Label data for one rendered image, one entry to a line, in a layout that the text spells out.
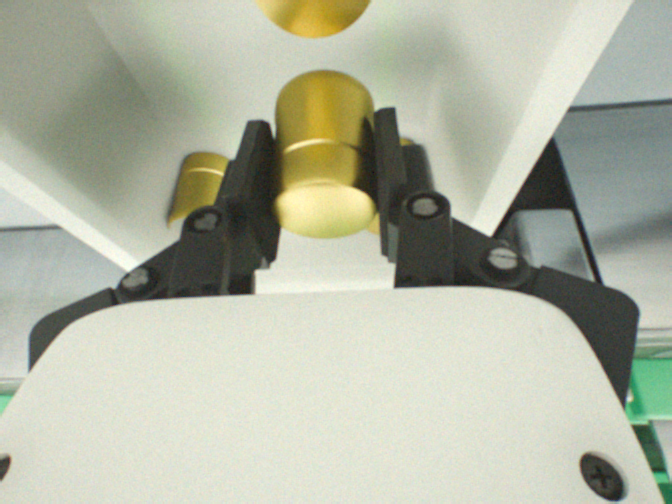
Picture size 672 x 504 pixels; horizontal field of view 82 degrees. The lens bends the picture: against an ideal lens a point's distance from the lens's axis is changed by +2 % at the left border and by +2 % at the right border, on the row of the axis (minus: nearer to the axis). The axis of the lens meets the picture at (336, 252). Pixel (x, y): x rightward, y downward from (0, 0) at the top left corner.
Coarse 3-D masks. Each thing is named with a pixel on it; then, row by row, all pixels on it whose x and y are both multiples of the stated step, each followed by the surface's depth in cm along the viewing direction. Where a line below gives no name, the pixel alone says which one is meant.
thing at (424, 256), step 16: (416, 192) 10; (432, 192) 9; (400, 208) 9; (416, 208) 9; (432, 208) 9; (448, 208) 9; (400, 224) 9; (416, 224) 9; (432, 224) 9; (448, 224) 9; (400, 240) 9; (416, 240) 9; (432, 240) 8; (448, 240) 8; (400, 256) 8; (416, 256) 8; (432, 256) 8; (448, 256) 8; (400, 272) 8; (416, 272) 8; (432, 272) 8; (448, 272) 8
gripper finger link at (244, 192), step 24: (264, 120) 12; (240, 144) 11; (264, 144) 12; (240, 168) 11; (264, 168) 12; (240, 192) 10; (264, 192) 11; (240, 216) 11; (264, 216) 11; (240, 240) 10; (264, 240) 11; (144, 264) 10; (168, 264) 10; (240, 264) 11; (264, 264) 12; (120, 288) 9; (144, 288) 9; (168, 288) 9
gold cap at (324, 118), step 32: (288, 96) 12; (320, 96) 12; (352, 96) 12; (288, 128) 12; (320, 128) 11; (352, 128) 11; (288, 160) 11; (320, 160) 11; (352, 160) 11; (288, 192) 11; (320, 192) 11; (352, 192) 11; (288, 224) 12; (320, 224) 12; (352, 224) 12
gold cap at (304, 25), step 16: (256, 0) 10; (272, 0) 10; (288, 0) 10; (304, 0) 10; (320, 0) 10; (336, 0) 10; (352, 0) 10; (368, 0) 10; (272, 16) 10; (288, 16) 10; (304, 16) 10; (320, 16) 10; (336, 16) 10; (352, 16) 10; (304, 32) 11; (320, 32) 11; (336, 32) 11
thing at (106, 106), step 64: (0, 0) 11; (64, 0) 14; (128, 0) 14; (192, 0) 14; (384, 0) 14; (448, 0) 14; (512, 0) 10; (576, 0) 7; (0, 64) 11; (64, 64) 14; (128, 64) 17; (192, 64) 17; (256, 64) 17; (320, 64) 17; (384, 64) 17; (448, 64) 15; (512, 64) 10; (576, 64) 9; (0, 128) 11; (64, 128) 14; (128, 128) 17; (192, 128) 20; (448, 128) 16; (512, 128) 11; (64, 192) 14; (128, 192) 17; (448, 192) 18; (512, 192) 13; (128, 256) 18; (320, 256) 22
